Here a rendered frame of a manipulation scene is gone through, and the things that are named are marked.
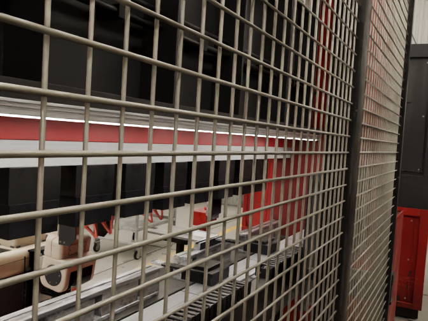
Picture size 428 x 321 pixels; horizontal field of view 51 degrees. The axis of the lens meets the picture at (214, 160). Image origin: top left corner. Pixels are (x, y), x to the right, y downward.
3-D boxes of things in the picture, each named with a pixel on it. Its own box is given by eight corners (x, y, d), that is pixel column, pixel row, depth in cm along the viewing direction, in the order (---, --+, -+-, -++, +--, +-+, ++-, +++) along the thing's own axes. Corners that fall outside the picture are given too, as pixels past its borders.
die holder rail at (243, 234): (271, 235, 268) (272, 219, 268) (280, 236, 265) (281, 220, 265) (234, 251, 224) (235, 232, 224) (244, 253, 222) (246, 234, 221)
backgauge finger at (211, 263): (163, 262, 159) (164, 248, 159) (228, 277, 147) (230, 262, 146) (142, 269, 148) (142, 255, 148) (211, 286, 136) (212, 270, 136)
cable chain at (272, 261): (292, 253, 176) (293, 243, 176) (306, 256, 174) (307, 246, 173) (254, 276, 144) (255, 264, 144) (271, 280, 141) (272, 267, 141)
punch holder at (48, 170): (35, 225, 118) (38, 163, 117) (58, 230, 114) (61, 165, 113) (-18, 235, 105) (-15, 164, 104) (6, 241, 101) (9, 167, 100)
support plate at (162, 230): (170, 227, 217) (170, 225, 217) (218, 235, 205) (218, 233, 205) (147, 232, 201) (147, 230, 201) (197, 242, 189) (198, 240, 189)
